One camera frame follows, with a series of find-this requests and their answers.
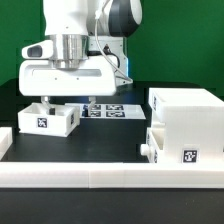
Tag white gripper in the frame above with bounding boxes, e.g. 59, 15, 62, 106
19, 56, 116, 117

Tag white drawer box with knob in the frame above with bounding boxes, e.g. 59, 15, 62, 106
140, 127, 164, 163

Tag white drawer cabinet frame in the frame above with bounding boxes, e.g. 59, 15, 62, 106
148, 88, 224, 164

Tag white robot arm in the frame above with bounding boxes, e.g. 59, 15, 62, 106
19, 0, 142, 114

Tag white marker sheet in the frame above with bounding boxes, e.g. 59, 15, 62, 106
65, 102, 146, 120

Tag white left fence piece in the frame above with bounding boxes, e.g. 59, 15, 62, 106
0, 127, 13, 160

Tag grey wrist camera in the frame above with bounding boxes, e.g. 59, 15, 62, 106
22, 40, 54, 60

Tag white front fence rail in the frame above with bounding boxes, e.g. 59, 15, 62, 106
0, 162, 224, 189

